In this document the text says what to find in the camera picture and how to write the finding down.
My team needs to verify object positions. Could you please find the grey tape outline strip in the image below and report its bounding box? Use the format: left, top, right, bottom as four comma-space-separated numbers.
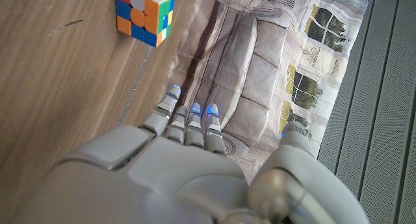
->
116, 45, 154, 127

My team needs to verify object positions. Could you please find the printed sofa room backdrop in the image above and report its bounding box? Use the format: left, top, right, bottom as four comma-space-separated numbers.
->
165, 0, 370, 186

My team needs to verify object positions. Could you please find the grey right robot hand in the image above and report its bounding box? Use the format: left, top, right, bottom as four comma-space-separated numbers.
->
12, 84, 371, 224

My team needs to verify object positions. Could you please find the multicoloured Rubik's cube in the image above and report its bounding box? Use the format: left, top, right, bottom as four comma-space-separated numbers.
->
114, 0, 176, 49

